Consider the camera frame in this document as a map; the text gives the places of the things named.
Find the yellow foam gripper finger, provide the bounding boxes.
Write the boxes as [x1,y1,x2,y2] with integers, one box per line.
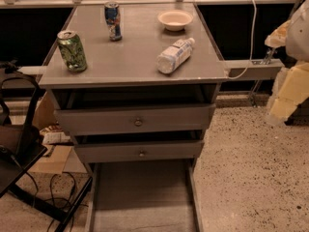
[265,20,290,48]
[266,62,309,126]

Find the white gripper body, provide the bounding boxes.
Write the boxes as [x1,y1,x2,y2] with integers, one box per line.
[286,0,309,62]

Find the blue label plastic bottle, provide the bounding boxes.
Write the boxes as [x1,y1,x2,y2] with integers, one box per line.
[156,38,195,74]

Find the grey top drawer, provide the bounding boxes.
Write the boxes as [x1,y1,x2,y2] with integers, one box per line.
[55,104,215,136]

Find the grey drawer cabinet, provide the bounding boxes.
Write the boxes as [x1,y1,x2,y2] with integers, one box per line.
[38,2,230,166]

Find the grey open bottom drawer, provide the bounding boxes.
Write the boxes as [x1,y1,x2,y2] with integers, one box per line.
[85,159,204,232]

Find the grey middle drawer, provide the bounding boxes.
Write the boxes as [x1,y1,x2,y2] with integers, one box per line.
[74,140,204,163]

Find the white paper bowl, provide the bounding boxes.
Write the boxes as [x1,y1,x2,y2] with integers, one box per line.
[157,10,193,32]

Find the blue soda can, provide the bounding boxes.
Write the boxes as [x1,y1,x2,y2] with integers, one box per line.
[104,1,122,41]

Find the green soda can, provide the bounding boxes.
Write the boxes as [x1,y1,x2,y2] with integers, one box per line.
[57,30,87,73]

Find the cardboard piece on floor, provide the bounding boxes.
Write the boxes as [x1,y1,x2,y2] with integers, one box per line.
[30,145,71,174]

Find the black chair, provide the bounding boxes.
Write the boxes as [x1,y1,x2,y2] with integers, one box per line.
[0,70,93,232]

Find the grey metal rail beam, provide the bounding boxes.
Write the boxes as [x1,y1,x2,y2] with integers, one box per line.
[225,59,283,81]

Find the white cable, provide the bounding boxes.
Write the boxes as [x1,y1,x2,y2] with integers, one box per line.
[227,0,258,81]

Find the black floor cable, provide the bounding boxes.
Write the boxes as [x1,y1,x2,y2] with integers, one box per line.
[22,171,90,232]

